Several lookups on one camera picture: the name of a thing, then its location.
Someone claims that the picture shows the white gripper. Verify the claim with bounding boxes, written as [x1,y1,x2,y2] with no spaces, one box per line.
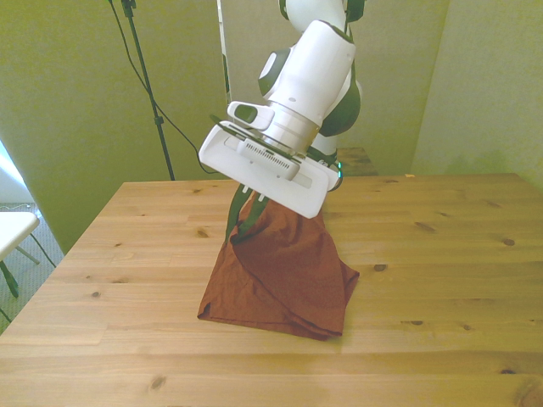
[198,121,332,243]

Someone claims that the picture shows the rust brown polo shirt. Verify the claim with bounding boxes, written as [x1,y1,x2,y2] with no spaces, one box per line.
[197,198,361,343]

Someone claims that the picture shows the black tripod stand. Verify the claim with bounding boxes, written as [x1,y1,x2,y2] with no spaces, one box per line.
[108,0,177,181]

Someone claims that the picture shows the white upright pole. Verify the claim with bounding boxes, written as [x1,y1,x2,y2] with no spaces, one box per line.
[216,0,233,107]

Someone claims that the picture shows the white side table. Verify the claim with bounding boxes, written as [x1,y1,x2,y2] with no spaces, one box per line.
[0,210,42,298]

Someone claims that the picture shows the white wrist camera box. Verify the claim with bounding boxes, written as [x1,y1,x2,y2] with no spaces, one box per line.
[235,140,301,182]

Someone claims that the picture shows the black hanging cable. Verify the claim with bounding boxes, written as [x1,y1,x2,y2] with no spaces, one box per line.
[108,0,221,176]

